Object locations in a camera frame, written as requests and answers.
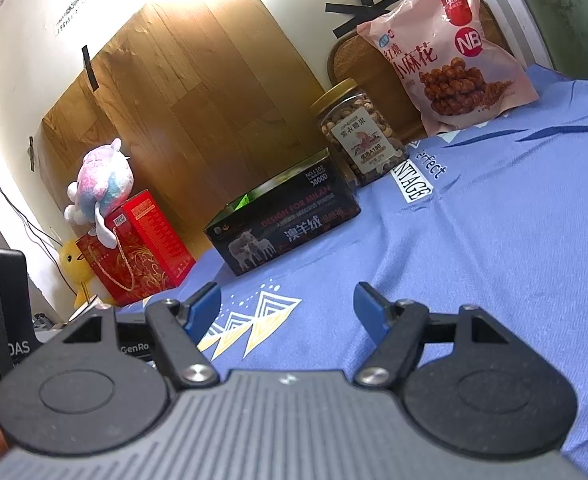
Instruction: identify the white enamel mug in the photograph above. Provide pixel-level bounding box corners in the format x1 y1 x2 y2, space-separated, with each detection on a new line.
67 295 110 323

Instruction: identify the yellow plush duck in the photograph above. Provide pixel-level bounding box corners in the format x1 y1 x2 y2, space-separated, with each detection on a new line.
59 240 114 310

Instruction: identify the red gift bag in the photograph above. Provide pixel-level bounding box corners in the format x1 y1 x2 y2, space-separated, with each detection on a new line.
77 190 195 307

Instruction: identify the blue printed cloth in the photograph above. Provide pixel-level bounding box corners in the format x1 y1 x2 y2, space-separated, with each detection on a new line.
128 68 588 479

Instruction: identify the pink blue plush toy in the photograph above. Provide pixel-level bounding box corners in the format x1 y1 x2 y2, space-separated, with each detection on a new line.
64 138 134 249

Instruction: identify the black cashmere cardboard box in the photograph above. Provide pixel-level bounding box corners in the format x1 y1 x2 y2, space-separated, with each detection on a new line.
204 148 360 276

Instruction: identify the nut jar with gold lid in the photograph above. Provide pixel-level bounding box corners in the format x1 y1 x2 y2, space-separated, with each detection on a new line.
310 78 407 185

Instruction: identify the pink fried twist snack bag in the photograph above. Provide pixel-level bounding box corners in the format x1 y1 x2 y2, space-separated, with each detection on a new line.
357 0 539 136

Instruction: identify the wooden board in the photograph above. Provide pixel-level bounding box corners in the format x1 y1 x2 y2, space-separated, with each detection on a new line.
35 0 325 256

